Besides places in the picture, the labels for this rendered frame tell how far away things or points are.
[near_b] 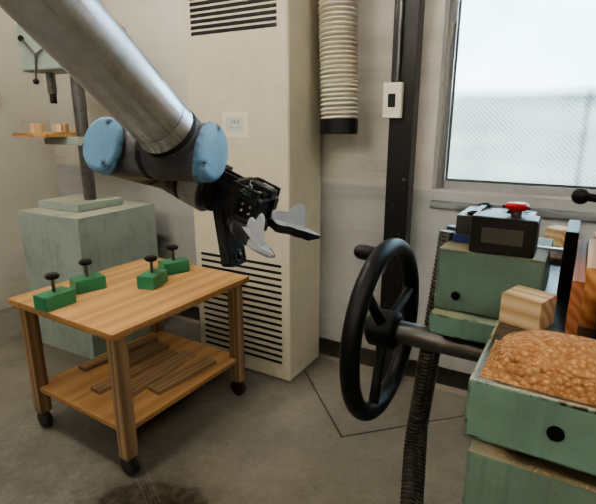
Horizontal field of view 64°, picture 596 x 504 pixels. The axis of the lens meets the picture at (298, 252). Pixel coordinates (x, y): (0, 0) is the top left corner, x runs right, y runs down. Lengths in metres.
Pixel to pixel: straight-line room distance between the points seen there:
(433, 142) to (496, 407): 1.59
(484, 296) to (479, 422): 0.24
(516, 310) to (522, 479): 0.18
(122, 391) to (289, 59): 1.30
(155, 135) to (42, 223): 1.93
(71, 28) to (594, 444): 0.63
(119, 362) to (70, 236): 1.00
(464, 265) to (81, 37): 0.54
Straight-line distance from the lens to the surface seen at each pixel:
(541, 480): 0.56
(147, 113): 0.67
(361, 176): 2.11
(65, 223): 2.45
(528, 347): 0.49
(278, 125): 1.94
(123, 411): 1.67
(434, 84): 2.01
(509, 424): 0.49
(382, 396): 0.83
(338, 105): 1.94
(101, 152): 0.82
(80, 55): 0.62
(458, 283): 0.69
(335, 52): 1.96
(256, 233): 0.77
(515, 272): 0.68
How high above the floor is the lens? 1.13
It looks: 15 degrees down
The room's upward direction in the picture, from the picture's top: straight up
